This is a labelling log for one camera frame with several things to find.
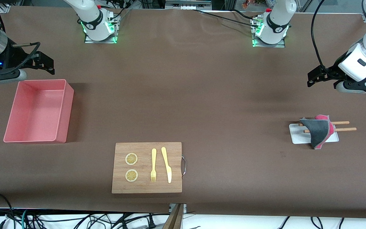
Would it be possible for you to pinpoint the grey and pink cloth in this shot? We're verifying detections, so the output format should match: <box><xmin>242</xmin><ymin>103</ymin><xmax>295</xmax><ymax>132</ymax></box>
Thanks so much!
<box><xmin>299</xmin><ymin>114</ymin><xmax>335</xmax><ymax>150</ymax></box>

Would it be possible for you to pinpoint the pink plastic bin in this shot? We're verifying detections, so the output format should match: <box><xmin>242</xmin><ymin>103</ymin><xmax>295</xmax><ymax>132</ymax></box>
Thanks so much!
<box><xmin>3</xmin><ymin>79</ymin><xmax>75</xmax><ymax>143</ymax></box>

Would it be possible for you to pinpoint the white rack base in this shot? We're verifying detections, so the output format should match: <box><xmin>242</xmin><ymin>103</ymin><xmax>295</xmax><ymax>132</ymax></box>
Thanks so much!
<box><xmin>289</xmin><ymin>123</ymin><xmax>339</xmax><ymax>144</ymax></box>

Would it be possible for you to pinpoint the yellow plastic fork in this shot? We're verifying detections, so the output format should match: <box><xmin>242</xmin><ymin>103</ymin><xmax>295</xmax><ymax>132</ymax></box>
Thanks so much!
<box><xmin>151</xmin><ymin>148</ymin><xmax>157</xmax><ymax>183</ymax></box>

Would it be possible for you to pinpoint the yellow plastic knife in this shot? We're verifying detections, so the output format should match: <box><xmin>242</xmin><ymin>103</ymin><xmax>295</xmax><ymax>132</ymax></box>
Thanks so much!
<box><xmin>161</xmin><ymin>147</ymin><xmax>172</xmax><ymax>184</ymax></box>

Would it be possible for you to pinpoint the wooden cutting board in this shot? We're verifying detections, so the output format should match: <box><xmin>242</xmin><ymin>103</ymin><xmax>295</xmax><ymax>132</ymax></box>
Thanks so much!
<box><xmin>112</xmin><ymin>142</ymin><xmax>186</xmax><ymax>194</ymax></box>

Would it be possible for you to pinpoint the wooden beam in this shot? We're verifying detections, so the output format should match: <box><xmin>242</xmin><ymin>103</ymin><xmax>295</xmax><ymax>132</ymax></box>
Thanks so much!
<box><xmin>162</xmin><ymin>204</ymin><xmax>184</xmax><ymax>229</ymax></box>

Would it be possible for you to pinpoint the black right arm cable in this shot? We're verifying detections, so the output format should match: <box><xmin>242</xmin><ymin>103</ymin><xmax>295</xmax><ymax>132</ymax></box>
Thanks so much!
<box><xmin>0</xmin><ymin>30</ymin><xmax>41</xmax><ymax>75</ymax></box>

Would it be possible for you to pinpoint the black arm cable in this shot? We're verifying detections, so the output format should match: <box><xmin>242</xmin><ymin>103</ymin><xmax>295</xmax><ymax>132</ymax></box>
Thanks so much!
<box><xmin>0</xmin><ymin>30</ymin><xmax>41</xmax><ymax>75</ymax></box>
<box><xmin>311</xmin><ymin>0</ymin><xmax>333</xmax><ymax>78</ymax></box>

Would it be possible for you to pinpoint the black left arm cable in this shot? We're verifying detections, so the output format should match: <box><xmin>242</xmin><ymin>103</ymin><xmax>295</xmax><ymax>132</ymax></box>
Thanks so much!
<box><xmin>311</xmin><ymin>0</ymin><xmax>333</xmax><ymax>78</ymax></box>

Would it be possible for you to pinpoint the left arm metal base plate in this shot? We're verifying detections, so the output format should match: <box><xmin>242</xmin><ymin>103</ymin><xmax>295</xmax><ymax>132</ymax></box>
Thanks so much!
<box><xmin>251</xmin><ymin>16</ymin><xmax>286</xmax><ymax>48</ymax></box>

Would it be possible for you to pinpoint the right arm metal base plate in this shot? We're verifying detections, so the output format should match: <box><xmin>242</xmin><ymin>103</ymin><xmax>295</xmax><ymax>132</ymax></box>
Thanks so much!
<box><xmin>81</xmin><ymin>13</ymin><xmax>121</xmax><ymax>44</ymax></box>

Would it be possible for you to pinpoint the black cable on table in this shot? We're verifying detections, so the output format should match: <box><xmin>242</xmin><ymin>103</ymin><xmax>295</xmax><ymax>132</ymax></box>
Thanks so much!
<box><xmin>192</xmin><ymin>9</ymin><xmax>260</xmax><ymax>26</ymax></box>

